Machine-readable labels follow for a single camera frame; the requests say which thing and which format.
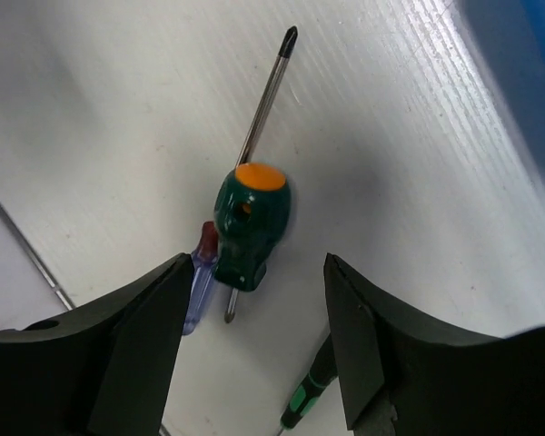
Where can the blue three-compartment plastic bin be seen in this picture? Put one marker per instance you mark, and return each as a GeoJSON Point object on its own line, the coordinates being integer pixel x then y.
{"type": "Point", "coordinates": [507, 42]}

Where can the green stubby screwdriver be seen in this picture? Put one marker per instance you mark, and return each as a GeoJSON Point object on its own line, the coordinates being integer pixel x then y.
{"type": "Point", "coordinates": [251, 214]}

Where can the black green precision screwdriver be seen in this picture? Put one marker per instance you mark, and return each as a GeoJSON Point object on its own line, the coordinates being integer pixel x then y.
{"type": "Point", "coordinates": [320, 375]}

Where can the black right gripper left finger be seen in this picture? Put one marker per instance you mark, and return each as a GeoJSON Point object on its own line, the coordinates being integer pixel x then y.
{"type": "Point", "coordinates": [103, 368]}

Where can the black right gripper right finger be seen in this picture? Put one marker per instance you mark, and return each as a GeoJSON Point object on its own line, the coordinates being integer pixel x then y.
{"type": "Point", "coordinates": [404, 372]}

